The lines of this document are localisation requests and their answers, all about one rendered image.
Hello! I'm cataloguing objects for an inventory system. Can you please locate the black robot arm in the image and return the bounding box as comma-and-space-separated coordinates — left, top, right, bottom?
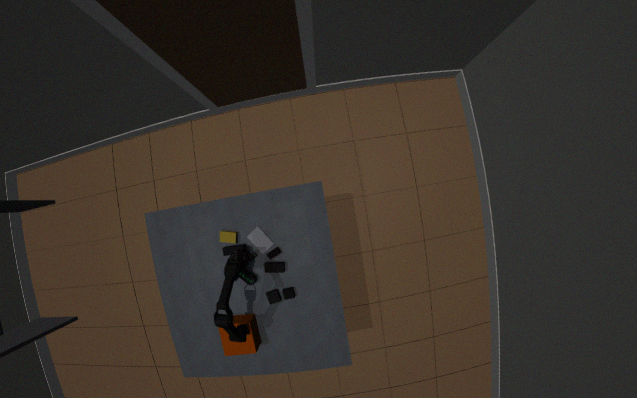
214, 249, 250, 342

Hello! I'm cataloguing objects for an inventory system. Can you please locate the yellow rectangular block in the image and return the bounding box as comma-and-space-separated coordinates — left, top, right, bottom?
220, 231, 238, 243

